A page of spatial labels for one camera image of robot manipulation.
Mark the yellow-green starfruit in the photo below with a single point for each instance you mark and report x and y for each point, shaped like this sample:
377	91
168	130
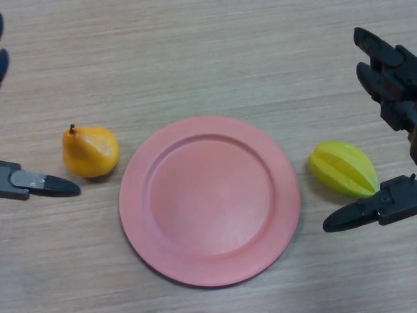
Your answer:
345	169

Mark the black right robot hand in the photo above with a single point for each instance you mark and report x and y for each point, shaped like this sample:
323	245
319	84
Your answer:
394	81

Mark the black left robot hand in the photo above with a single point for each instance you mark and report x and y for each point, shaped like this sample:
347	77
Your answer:
39	186

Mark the yellow pear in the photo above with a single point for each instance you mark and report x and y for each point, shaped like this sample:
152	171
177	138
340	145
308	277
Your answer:
91	151

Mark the pink round plate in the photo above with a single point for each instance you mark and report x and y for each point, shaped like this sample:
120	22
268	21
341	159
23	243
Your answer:
211	202

